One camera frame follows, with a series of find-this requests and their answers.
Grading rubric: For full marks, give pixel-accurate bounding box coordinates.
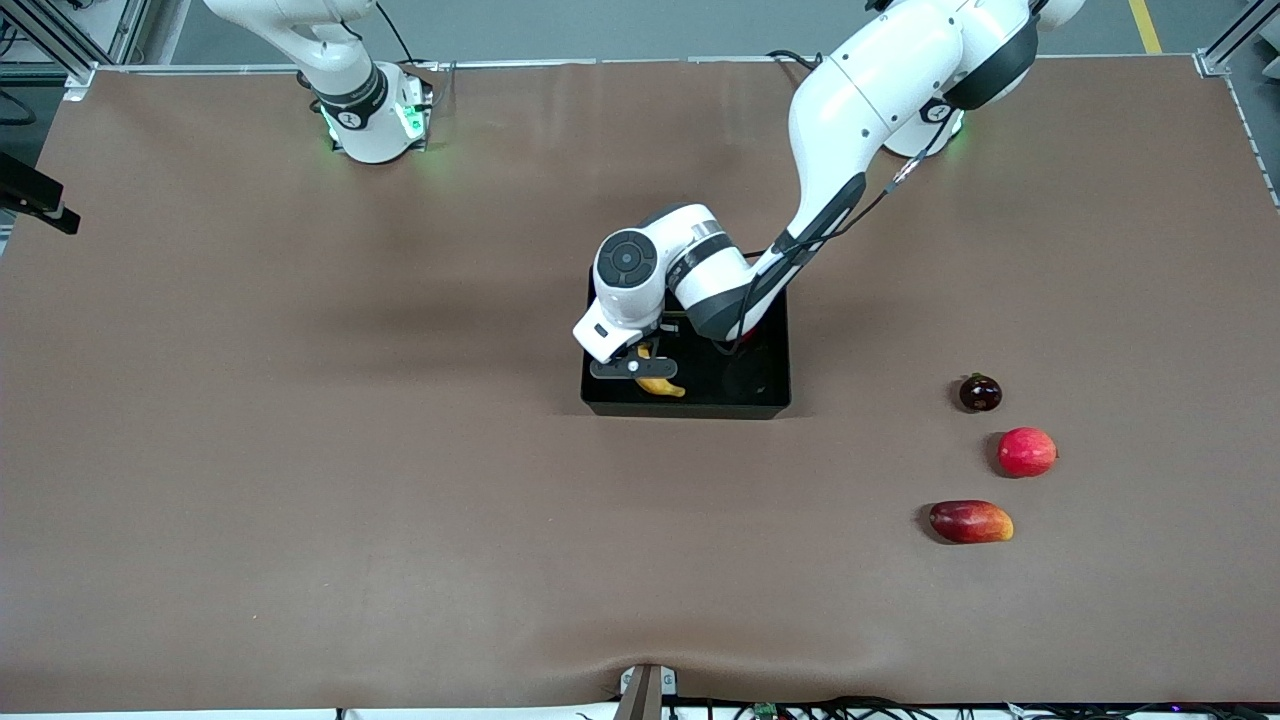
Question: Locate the aluminium frame profile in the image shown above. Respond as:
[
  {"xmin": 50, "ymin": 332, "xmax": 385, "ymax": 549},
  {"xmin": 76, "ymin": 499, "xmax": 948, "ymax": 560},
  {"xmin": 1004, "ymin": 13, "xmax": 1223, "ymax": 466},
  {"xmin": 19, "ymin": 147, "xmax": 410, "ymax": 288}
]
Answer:
[
  {"xmin": 0, "ymin": 0, "xmax": 151, "ymax": 101},
  {"xmin": 1195, "ymin": 0, "xmax": 1280, "ymax": 81}
]

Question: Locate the red yellow mango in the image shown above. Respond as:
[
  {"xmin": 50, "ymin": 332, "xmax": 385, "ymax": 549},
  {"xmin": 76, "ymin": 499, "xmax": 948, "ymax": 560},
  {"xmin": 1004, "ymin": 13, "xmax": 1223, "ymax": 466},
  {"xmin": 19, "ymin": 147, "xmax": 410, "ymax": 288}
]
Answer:
[{"xmin": 929, "ymin": 500, "xmax": 1015, "ymax": 545}]

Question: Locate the yellow banana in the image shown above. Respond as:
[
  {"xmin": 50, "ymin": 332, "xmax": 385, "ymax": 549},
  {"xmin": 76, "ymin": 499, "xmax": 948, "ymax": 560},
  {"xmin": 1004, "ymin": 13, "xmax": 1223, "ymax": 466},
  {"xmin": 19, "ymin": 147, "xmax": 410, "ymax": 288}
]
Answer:
[{"xmin": 634, "ymin": 343, "xmax": 688, "ymax": 399}]

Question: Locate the plain red apple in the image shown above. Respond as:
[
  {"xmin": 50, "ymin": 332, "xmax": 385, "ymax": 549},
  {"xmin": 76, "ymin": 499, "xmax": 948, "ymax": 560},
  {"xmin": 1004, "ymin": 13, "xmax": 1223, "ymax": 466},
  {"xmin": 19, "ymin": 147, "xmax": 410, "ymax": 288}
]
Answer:
[{"xmin": 997, "ymin": 426, "xmax": 1059, "ymax": 479}]

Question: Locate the metal table clamp bracket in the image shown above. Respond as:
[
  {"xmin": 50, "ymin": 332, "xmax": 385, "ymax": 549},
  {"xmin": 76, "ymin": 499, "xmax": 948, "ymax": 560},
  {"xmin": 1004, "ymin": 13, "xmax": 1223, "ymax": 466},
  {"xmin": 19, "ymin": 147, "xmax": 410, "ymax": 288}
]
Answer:
[{"xmin": 615, "ymin": 662, "xmax": 681, "ymax": 720}]

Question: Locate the black plastic box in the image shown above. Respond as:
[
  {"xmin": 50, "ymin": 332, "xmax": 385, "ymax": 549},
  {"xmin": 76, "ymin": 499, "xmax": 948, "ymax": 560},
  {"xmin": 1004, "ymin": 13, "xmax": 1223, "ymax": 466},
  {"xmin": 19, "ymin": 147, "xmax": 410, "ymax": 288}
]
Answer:
[{"xmin": 580, "ymin": 263, "xmax": 793, "ymax": 420}]

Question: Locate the brown table mat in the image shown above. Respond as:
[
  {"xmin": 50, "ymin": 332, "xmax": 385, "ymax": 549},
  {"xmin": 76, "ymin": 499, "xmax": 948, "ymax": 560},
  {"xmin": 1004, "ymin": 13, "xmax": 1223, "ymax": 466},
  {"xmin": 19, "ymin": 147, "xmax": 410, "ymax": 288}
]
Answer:
[{"xmin": 0, "ymin": 55, "xmax": 1280, "ymax": 713}]

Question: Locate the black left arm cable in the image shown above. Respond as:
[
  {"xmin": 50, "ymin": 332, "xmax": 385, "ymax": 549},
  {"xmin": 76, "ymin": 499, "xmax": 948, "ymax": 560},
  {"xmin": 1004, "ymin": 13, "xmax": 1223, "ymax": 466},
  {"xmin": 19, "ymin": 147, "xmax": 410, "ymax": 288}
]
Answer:
[{"xmin": 735, "ymin": 120, "xmax": 951, "ymax": 351}]

